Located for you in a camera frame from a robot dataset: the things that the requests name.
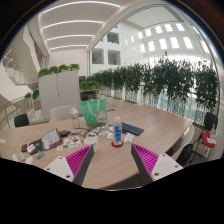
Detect black office chair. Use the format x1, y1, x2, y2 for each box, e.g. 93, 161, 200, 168
193, 112, 219, 161

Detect flat round red coaster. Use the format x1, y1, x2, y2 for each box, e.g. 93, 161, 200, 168
111, 140, 125, 149

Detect white computer mouse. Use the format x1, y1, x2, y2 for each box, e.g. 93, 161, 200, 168
25, 155, 35, 166

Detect ceiling light strips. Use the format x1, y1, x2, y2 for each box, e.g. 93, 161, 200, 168
41, 0, 122, 53

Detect black cable bundle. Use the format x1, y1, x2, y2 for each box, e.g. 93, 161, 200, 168
83, 123, 114, 138

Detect clear water bottle blue label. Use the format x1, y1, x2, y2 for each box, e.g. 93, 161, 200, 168
112, 116, 124, 146

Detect white mug with floral print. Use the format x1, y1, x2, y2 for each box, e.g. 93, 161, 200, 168
83, 135, 100, 154

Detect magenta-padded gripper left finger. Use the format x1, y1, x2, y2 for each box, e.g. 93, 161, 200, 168
43, 144, 95, 186

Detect white cabinet with plants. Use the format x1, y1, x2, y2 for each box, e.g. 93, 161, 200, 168
37, 63, 82, 120

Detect black backpack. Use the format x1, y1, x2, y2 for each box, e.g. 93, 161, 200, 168
175, 143, 194, 167

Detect green tote bag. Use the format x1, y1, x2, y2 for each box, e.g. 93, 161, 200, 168
79, 98, 109, 127

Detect glass balustrade railing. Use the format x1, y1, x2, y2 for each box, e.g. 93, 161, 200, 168
0, 96, 28, 131

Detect clear tumbler with white lid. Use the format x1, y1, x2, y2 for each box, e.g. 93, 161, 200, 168
69, 105, 81, 130

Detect planter box with green plants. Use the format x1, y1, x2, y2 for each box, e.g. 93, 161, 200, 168
79, 79, 100, 101

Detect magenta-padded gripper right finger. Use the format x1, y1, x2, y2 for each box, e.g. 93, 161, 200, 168
130, 143, 184, 186

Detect row of tall green plants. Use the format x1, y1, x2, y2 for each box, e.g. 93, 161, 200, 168
87, 54, 219, 118

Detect colourful sticker sheet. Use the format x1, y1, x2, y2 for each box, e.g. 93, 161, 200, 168
56, 135, 83, 151

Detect small potted plants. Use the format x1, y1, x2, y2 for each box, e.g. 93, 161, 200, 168
23, 89, 40, 111

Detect dark blue keyboard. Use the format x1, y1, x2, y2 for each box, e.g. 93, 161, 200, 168
121, 121, 145, 137

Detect red bag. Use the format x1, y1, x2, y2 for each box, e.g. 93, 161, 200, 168
202, 130, 218, 149

